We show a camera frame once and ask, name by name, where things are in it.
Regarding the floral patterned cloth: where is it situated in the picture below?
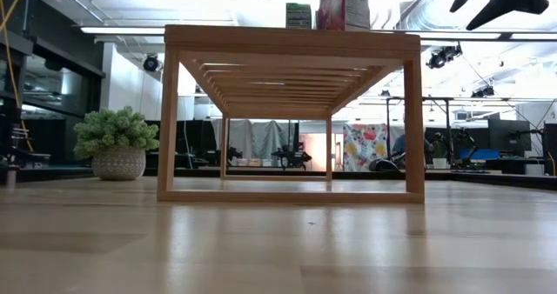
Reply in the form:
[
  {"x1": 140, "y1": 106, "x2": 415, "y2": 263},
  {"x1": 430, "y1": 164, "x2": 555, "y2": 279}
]
[{"x1": 342, "y1": 123, "x2": 389, "y2": 173}]

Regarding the round green plant in pot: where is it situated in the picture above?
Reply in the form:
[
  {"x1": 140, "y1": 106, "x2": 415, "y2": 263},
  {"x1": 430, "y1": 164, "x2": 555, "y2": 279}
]
[{"x1": 72, "y1": 105, "x2": 161, "y2": 183}]

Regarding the red cereal box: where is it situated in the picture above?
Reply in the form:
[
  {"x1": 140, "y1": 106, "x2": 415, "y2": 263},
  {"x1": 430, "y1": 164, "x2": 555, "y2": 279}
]
[{"x1": 316, "y1": 0, "x2": 372, "y2": 32}]

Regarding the blue panel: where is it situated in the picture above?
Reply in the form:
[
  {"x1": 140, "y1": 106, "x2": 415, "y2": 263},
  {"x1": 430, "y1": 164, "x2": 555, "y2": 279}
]
[{"x1": 458, "y1": 148, "x2": 501, "y2": 162}]

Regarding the wooden slatted shelf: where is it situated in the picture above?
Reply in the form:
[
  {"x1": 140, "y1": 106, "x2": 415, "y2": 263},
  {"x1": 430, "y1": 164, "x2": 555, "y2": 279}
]
[{"x1": 156, "y1": 23, "x2": 426, "y2": 205}]

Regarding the person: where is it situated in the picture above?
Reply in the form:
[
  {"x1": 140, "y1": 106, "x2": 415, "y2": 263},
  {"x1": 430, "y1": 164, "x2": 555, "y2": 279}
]
[{"x1": 390, "y1": 132, "x2": 434, "y2": 171}]

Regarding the ceiling light strip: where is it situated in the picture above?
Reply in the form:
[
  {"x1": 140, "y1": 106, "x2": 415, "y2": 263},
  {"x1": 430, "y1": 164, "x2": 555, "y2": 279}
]
[
  {"x1": 79, "y1": 25, "x2": 166, "y2": 37},
  {"x1": 406, "y1": 31, "x2": 557, "y2": 42}
]

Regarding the grey hanging cloth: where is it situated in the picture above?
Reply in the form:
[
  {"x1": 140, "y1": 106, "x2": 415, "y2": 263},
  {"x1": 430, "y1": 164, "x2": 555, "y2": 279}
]
[{"x1": 211, "y1": 118, "x2": 298, "y2": 168}]

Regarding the black ceiling spotlight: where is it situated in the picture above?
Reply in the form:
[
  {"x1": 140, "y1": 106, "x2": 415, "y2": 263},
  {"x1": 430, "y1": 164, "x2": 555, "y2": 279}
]
[
  {"x1": 142, "y1": 53, "x2": 160, "y2": 73},
  {"x1": 425, "y1": 44, "x2": 463, "y2": 70},
  {"x1": 471, "y1": 85, "x2": 496, "y2": 99}
]

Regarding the yellow cable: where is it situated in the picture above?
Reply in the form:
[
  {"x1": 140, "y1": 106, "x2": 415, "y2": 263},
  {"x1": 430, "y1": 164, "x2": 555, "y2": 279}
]
[{"x1": 0, "y1": 0, "x2": 35, "y2": 154}]

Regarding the black monitor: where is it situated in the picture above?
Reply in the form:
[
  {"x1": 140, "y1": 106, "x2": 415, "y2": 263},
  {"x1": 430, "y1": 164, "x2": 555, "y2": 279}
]
[{"x1": 487, "y1": 118, "x2": 534, "y2": 153}]

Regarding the green cereal box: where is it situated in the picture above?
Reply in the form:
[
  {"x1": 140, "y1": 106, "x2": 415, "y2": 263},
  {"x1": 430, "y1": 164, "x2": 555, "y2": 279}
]
[{"x1": 285, "y1": 2, "x2": 313, "y2": 30}]

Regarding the black aluminium table frame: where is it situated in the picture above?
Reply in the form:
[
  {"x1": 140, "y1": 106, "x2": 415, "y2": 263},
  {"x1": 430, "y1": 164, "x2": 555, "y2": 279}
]
[{"x1": 0, "y1": 165, "x2": 557, "y2": 191}]

